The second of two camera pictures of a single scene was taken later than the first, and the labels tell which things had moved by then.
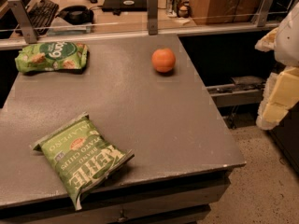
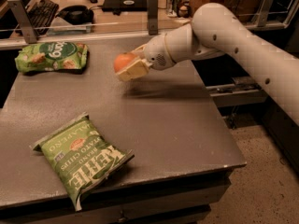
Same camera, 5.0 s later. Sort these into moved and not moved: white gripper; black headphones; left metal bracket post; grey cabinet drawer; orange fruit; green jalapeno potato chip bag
Moved: white gripper; orange fruit
Not moved: grey cabinet drawer; green jalapeno potato chip bag; left metal bracket post; black headphones
